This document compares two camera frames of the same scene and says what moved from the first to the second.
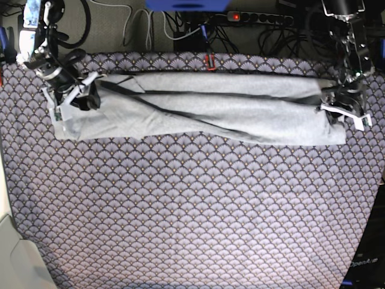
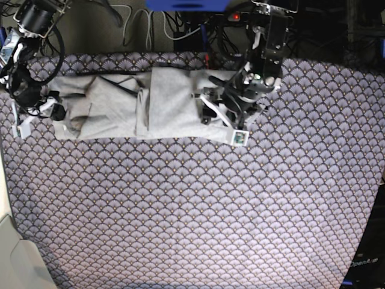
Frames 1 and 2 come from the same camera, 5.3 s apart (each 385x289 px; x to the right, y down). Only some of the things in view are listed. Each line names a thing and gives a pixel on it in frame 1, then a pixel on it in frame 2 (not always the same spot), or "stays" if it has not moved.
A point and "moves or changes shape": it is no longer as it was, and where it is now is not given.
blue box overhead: x=187 y=5 stays
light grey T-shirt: x=224 y=107 moves or changes shape
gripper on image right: x=348 y=94 → x=241 y=87
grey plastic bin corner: x=21 y=265 stays
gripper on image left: x=59 y=68 → x=26 y=90
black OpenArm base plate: x=367 y=269 stays
